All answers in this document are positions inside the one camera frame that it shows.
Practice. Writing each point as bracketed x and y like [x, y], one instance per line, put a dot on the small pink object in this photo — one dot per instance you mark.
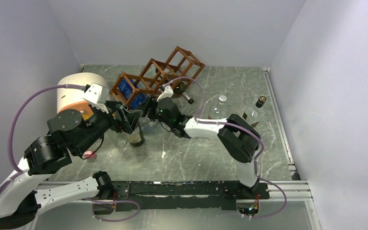
[89, 155]

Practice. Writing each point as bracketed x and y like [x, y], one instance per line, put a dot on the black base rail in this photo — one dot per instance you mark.
[182, 194]

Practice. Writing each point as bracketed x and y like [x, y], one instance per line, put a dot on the cream orange cylindrical box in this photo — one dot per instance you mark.
[72, 98]

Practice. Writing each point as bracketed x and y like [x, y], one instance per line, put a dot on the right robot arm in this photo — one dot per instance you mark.
[239, 139]

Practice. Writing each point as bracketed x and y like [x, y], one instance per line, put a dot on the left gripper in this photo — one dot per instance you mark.
[130, 118]

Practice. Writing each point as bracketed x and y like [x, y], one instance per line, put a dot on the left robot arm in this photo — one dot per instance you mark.
[70, 135]

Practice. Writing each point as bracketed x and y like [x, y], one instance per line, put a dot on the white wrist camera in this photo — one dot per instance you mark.
[167, 92]
[96, 95]

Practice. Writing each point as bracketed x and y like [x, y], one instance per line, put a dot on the brown wooden wine rack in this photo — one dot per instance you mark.
[180, 63]

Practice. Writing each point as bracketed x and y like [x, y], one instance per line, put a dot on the green wine bottle tan label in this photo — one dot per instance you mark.
[180, 90]

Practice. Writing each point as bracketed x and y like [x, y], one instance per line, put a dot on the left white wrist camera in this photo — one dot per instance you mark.
[96, 95]

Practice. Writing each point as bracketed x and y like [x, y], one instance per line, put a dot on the dark wine bottle left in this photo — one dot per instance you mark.
[136, 137]

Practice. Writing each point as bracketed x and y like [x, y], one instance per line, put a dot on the clear round bottle red label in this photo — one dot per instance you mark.
[219, 109]

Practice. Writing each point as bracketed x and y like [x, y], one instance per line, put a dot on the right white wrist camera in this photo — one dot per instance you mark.
[167, 92]

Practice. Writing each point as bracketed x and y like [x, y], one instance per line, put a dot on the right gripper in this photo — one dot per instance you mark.
[153, 102]

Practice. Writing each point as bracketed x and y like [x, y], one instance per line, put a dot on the blue square bottle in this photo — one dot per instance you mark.
[127, 92]

